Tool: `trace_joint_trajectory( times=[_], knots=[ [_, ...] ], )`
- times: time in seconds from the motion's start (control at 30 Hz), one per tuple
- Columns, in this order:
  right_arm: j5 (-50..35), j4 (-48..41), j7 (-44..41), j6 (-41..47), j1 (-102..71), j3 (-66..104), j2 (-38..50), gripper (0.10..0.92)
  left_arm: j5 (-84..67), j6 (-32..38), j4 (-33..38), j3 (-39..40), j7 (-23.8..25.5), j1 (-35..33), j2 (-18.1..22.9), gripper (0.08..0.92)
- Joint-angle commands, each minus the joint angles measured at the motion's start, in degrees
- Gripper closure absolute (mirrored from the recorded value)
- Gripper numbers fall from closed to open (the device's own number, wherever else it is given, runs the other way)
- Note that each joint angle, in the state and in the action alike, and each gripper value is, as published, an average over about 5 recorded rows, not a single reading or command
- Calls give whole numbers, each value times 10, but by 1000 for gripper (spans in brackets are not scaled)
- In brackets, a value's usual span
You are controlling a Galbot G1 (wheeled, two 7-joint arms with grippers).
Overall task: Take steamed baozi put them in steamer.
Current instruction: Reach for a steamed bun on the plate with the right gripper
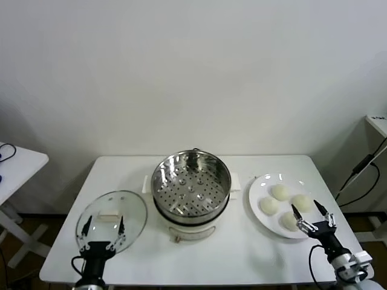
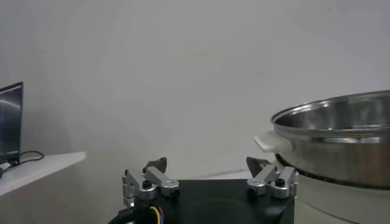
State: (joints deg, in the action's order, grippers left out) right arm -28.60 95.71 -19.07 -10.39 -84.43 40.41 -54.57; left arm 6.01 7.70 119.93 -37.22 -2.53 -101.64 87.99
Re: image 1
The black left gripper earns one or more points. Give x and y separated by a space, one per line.
95 253

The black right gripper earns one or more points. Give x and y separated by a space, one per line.
326 237

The white steamed baozi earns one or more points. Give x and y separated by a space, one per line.
287 222
280 191
269 206
302 203

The round glass lid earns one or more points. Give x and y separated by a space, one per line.
133 208

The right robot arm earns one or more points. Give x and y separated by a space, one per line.
347 272

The stainless steel steamer basket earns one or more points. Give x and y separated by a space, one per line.
193 205

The white round plate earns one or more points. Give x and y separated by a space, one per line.
260 187

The white electric cooker pot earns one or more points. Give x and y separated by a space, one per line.
190 231

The white side table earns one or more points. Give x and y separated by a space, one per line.
24 163

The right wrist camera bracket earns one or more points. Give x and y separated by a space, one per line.
362 258

